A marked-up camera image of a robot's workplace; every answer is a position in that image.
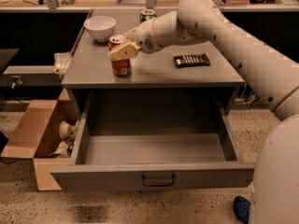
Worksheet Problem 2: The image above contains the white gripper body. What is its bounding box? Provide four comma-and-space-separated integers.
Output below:
134, 19, 162, 54

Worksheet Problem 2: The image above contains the dark chocolate bar wrapper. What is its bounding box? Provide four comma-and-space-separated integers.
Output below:
174, 53, 210, 68

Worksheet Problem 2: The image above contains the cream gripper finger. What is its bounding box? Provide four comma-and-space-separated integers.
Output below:
108, 41, 141, 61
124, 27, 136, 42

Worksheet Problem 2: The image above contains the white bowl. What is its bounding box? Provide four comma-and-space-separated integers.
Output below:
84, 16, 116, 42

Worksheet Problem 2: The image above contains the red coke can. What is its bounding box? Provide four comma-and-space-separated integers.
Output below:
108, 35, 131, 77

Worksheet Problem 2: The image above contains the open grey top drawer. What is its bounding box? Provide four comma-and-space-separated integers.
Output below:
51, 89, 254, 191

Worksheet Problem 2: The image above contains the grey cabinet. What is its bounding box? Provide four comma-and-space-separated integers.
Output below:
61, 7, 247, 117

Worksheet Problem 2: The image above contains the white cup in box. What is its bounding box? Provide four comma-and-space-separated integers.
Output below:
59, 120, 73, 140

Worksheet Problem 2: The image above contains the green soda can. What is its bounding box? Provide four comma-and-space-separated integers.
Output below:
140, 9, 156, 22

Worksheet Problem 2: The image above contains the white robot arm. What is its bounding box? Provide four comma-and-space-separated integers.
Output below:
108, 0, 299, 224

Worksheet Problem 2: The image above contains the black drawer handle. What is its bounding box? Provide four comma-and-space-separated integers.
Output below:
141, 175, 176, 188

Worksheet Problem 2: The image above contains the blue clog shoe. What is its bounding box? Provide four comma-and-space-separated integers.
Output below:
233, 196, 250, 224

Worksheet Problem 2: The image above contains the cardboard box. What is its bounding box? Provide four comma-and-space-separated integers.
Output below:
1, 89, 78, 191

